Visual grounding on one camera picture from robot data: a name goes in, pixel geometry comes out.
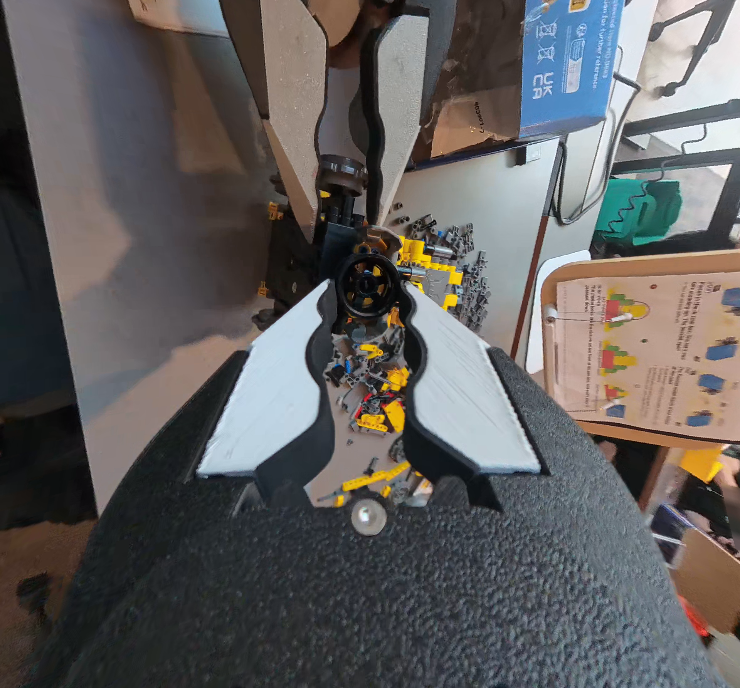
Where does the yellow black toy brick vehicle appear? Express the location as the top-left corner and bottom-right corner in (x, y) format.
(254, 153), (371, 332)

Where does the printed instruction sheet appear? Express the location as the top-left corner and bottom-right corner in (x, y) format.
(555, 272), (740, 430)

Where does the brown cardboard box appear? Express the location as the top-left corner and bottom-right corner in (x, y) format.
(669, 526), (740, 639)

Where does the grey desk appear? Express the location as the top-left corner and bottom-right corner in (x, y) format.
(0, 0), (567, 518)

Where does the black swivel chair base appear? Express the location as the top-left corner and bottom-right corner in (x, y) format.
(646, 0), (740, 98)

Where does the pile of loose toy bricks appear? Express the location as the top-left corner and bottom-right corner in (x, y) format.
(315, 203), (493, 511)

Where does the printed instruction booklet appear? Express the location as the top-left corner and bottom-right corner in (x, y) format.
(539, 248), (740, 451)

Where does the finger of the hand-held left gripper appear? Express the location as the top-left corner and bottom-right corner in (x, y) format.
(259, 0), (330, 243)
(348, 13), (431, 227)

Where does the yellow grey toy brick assembly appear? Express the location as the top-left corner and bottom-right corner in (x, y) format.
(335, 225), (466, 348)

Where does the black cable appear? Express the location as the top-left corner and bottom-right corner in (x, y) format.
(549, 44), (644, 225)

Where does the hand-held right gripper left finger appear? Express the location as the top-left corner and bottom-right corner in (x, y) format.
(195, 280), (339, 508)

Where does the yellow plastic bin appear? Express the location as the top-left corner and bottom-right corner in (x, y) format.
(678, 444), (728, 485)

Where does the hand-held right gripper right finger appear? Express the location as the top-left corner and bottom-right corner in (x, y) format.
(399, 282), (543, 511)

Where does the blue cardboard box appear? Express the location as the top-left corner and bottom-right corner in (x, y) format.
(517, 0), (636, 141)

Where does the black table frame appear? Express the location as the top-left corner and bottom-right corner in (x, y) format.
(610, 100), (740, 177)

